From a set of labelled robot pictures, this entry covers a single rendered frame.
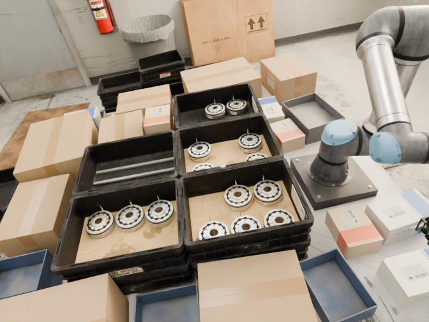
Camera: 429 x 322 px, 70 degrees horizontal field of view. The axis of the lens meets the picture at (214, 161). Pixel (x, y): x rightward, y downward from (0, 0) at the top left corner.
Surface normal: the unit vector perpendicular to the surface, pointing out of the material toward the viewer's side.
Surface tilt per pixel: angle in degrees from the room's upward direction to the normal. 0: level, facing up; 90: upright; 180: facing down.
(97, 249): 0
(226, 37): 76
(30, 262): 90
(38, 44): 90
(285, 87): 90
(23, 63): 90
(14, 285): 0
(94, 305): 0
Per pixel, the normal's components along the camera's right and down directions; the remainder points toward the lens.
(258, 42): 0.12, 0.42
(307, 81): 0.27, 0.62
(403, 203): -0.12, -0.73
